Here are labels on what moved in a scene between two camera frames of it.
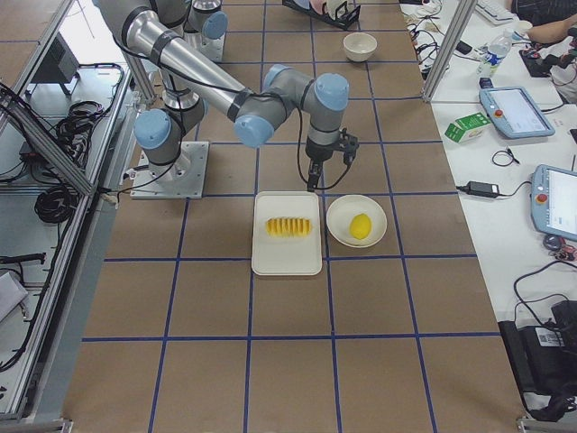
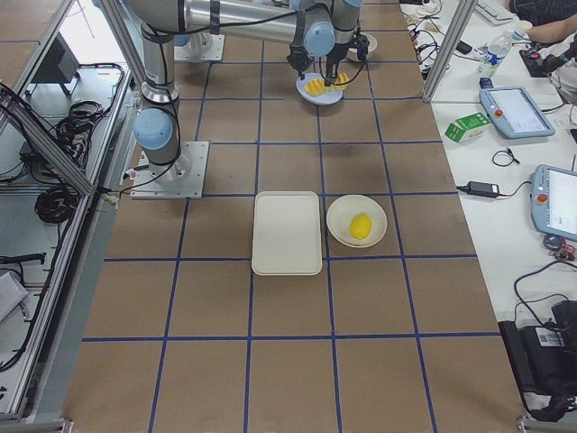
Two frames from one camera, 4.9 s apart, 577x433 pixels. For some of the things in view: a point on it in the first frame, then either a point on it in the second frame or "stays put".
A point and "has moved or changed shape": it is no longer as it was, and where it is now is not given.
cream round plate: (342, 210) stays put
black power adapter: (482, 188) stays put
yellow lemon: (361, 225) stays put
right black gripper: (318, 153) to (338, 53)
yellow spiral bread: (288, 226) has moved or changed shape
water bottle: (496, 50) stays put
